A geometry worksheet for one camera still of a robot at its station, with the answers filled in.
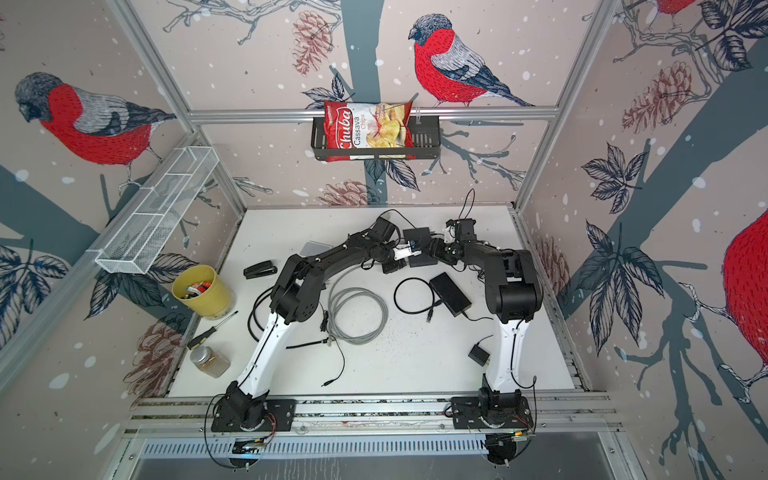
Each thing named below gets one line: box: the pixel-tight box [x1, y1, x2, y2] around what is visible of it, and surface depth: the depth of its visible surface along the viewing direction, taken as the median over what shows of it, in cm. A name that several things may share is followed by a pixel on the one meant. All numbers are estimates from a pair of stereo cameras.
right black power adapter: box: [468, 334, 494, 367], surface depth 85 cm
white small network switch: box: [299, 240, 332, 256], surface depth 109 cm
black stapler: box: [243, 260, 278, 280], surface depth 102 cm
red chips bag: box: [324, 101, 416, 162], surface depth 90 cm
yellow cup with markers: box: [172, 264, 232, 320], surface depth 87 cm
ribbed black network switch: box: [429, 272, 472, 317], surface depth 97 cm
